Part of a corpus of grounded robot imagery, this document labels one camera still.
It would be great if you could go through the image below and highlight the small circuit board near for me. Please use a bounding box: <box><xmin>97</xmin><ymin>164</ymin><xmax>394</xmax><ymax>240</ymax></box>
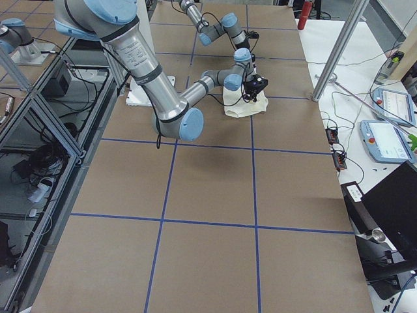
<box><xmin>332</xmin><ymin>150</ymin><xmax>347</xmax><ymax>172</ymax></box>

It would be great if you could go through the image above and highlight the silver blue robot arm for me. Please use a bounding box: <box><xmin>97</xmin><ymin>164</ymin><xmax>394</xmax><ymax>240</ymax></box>
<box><xmin>171</xmin><ymin>1</ymin><xmax>250</xmax><ymax>50</ymax></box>
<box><xmin>54</xmin><ymin>1</ymin><xmax>268</xmax><ymax>141</ymax></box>

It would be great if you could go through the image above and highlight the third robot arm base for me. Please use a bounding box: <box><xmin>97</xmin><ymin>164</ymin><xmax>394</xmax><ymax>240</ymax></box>
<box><xmin>1</xmin><ymin>18</ymin><xmax>55</xmax><ymax>66</ymax></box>

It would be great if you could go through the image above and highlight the cream long-sleeve cat shirt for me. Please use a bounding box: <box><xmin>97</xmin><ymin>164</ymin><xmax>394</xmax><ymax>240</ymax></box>
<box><xmin>222</xmin><ymin>74</ymin><xmax>268</xmax><ymax>118</ymax></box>

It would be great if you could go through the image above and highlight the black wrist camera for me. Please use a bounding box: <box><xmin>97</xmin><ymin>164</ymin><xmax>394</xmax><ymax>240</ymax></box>
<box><xmin>246</xmin><ymin>31</ymin><xmax>259</xmax><ymax>39</ymax></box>

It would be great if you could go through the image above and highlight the small circuit board far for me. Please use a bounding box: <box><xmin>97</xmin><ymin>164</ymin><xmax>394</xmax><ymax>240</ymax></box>
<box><xmin>325</xmin><ymin>127</ymin><xmax>339</xmax><ymax>145</ymax></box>

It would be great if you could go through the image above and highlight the aluminium frame post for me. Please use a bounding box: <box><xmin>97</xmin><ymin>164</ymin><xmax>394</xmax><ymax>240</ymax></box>
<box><xmin>311</xmin><ymin>0</ymin><xmax>369</xmax><ymax>102</ymax></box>

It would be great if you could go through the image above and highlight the brown paper table cover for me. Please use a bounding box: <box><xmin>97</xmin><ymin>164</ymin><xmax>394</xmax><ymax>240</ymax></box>
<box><xmin>32</xmin><ymin>3</ymin><xmax>373</xmax><ymax>312</ymax></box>

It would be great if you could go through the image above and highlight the aluminium frame equipment rack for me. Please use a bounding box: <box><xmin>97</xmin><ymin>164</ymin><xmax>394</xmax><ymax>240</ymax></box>
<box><xmin>1</xmin><ymin>39</ymin><xmax>126</xmax><ymax>312</ymax></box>

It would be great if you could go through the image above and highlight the near blue teach pendant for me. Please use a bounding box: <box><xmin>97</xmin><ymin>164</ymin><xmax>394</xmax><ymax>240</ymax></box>
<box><xmin>360</xmin><ymin>120</ymin><xmax>416</xmax><ymax>164</ymax></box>

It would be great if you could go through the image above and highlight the far blue teach pendant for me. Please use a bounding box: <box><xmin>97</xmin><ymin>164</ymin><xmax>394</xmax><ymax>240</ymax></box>
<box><xmin>371</xmin><ymin>88</ymin><xmax>416</xmax><ymax>127</ymax></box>

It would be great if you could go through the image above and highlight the small circuit board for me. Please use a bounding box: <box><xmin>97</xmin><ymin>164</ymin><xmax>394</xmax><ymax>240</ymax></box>
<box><xmin>325</xmin><ymin>127</ymin><xmax>339</xmax><ymax>145</ymax></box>
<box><xmin>332</xmin><ymin>150</ymin><xmax>347</xmax><ymax>172</ymax></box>

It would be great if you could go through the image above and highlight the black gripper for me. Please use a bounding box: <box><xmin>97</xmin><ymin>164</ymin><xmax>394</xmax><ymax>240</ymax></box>
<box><xmin>244</xmin><ymin>74</ymin><xmax>268</xmax><ymax>102</ymax></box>

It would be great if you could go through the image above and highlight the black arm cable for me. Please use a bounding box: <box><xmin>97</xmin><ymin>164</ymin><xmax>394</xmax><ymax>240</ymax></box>
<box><xmin>169</xmin><ymin>0</ymin><xmax>258</xmax><ymax>53</ymax></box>
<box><xmin>208</xmin><ymin>63</ymin><xmax>258</xmax><ymax>107</ymax></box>

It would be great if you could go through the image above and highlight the red cylinder bottle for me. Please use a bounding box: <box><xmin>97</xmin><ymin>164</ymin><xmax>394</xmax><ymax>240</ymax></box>
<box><xmin>297</xmin><ymin>0</ymin><xmax>313</xmax><ymax>30</ymax></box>

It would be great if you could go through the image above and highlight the blue teach pendant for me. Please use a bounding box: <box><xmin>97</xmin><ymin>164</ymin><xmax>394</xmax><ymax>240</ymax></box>
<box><xmin>360</xmin><ymin>120</ymin><xmax>416</xmax><ymax>164</ymax></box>
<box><xmin>371</xmin><ymin>88</ymin><xmax>416</xmax><ymax>127</ymax></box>

